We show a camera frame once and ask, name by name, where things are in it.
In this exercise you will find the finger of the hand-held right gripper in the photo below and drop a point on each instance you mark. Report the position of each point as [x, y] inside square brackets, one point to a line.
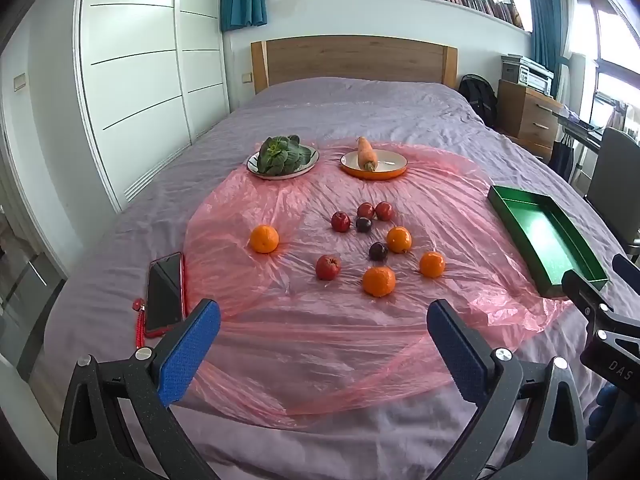
[627, 267]
[582, 287]

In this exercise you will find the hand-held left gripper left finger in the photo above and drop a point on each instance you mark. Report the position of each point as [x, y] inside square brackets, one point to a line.
[192, 350]

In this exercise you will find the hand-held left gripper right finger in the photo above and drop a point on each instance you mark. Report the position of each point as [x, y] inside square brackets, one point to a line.
[457, 350]

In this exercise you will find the green tray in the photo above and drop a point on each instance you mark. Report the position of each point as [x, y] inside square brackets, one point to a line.
[545, 235]

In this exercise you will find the orange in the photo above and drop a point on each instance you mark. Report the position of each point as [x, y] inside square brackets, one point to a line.
[264, 238]
[399, 239]
[378, 281]
[432, 264]

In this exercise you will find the dark plum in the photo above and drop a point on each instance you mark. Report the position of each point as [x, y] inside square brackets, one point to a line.
[363, 224]
[378, 251]

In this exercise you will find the red apple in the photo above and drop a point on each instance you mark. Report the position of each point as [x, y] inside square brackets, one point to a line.
[384, 211]
[340, 221]
[365, 209]
[328, 266]

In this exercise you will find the person's right hand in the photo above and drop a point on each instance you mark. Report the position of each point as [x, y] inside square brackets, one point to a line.
[617, 412]

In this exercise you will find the red phone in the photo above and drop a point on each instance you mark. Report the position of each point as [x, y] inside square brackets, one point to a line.
[164, 295]

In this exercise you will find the grey chair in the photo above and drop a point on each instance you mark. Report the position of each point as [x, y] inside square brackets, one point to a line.
[617, 170]

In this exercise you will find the pink plastic sheet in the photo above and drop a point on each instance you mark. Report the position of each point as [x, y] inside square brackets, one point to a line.
[300, 335]

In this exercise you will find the dark tote bag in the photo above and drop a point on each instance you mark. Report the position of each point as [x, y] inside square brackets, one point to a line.
[561, 160]

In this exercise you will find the grey desk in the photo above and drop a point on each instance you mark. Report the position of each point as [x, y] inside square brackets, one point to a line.
[580, 127]

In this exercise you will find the wooden drawer cabinet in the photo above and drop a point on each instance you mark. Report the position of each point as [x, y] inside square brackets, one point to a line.
[525, 115]

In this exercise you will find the orange plate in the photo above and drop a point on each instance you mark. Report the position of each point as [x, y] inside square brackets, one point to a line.
[392, 162]

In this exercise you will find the bok choy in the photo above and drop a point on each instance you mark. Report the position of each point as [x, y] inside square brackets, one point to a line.
[282, 155]

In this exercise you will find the black backpack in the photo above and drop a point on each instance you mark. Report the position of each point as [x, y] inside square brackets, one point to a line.
[477, 100]

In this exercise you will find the white printer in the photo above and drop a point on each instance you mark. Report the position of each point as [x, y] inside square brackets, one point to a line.
[527, 75]

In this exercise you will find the carrot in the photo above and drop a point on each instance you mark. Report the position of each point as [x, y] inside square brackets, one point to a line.
[366, 152]

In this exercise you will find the white plate with green rim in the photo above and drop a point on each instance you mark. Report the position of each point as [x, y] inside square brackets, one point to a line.
[310, 162]

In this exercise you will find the window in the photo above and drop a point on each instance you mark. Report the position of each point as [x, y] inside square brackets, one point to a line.
[617, 45]

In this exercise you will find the white wardrobe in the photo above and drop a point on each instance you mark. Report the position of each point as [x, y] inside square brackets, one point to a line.
[140, 85]

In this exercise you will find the wooden headboard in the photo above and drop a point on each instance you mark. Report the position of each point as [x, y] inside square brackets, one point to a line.
[350, 60]

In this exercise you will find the wall switch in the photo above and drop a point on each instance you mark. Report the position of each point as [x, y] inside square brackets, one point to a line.
[19, 82]

